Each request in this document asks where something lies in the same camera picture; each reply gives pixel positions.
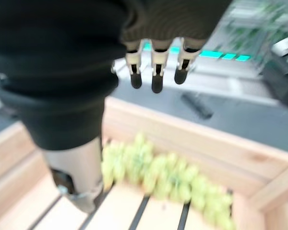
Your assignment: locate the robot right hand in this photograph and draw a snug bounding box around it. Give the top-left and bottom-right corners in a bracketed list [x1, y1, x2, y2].
[0, 0, 233, 215]

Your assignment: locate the wooden slatted crate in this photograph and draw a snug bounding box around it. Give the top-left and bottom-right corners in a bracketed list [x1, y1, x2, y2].
[0, 97, 288, 230]

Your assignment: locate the black bar-shaped object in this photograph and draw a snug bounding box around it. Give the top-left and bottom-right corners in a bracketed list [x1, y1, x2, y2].
[180, 92, 213, 120]

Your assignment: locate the green grape bunch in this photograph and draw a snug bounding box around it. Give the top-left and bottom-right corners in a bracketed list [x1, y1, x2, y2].
[100, 133, 237, 230]

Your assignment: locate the teal striped strip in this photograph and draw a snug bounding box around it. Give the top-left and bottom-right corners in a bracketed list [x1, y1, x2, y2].
[143, 40, 252, 62]

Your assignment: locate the green leafy plant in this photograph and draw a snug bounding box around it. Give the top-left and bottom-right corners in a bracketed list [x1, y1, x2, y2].
[220, 0, 288, 52]

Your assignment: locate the black and silver machine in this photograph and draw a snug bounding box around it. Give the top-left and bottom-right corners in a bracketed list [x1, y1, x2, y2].
[260, 34, 288, 110]

